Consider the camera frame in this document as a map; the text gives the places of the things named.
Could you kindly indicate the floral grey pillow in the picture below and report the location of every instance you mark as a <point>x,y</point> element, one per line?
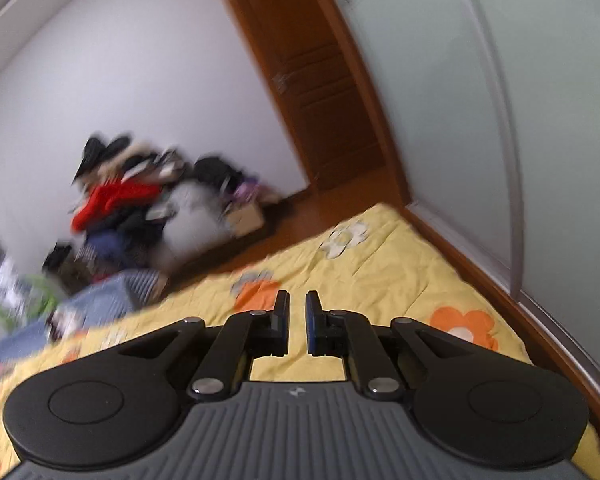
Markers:
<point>5,285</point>

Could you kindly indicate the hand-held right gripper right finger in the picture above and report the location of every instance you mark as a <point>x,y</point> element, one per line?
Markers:
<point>311,325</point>

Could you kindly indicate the pile of clothes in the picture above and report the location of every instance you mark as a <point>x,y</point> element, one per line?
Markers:
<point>115,195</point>

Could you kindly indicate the cardboard box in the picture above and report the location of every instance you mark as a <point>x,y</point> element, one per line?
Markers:
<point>245,220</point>

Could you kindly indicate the translucent plastic bag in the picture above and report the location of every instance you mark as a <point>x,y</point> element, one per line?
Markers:
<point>192,215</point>

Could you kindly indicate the blue striped bed sheet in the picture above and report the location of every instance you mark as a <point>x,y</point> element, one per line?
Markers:
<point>105,300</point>

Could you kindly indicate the black bag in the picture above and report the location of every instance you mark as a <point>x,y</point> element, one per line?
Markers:
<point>215,170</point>

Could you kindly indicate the frosted glass wardrobe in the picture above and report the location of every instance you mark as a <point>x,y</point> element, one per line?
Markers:
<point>480,85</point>

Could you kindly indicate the brown wooden door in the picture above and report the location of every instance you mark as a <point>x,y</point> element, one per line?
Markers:
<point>305,70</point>

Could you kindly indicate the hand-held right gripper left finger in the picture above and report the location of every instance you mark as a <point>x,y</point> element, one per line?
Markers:
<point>281,322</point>

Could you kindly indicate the black white printed cloth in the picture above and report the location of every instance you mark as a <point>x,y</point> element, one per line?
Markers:
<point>67,325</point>

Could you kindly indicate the purple cloth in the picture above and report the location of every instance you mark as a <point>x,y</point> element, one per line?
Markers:
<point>245,190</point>

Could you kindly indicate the yellow carrot print quilt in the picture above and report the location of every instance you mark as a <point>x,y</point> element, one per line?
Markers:
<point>380,270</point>

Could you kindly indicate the brown bag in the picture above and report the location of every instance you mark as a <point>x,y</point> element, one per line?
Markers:
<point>70,272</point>

